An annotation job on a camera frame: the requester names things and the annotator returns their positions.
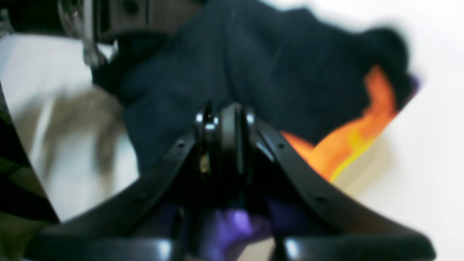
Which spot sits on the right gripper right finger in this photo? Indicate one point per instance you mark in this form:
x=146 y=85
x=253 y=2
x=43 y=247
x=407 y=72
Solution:
x=310 y=219

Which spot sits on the black graphic t-shirt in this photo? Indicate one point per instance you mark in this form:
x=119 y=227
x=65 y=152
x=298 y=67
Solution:
x=320 y=87

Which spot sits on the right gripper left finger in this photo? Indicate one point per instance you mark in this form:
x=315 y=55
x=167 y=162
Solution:
x=161 y=214

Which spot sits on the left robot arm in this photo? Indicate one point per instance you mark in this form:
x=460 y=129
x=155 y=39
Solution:
x=96 y=21

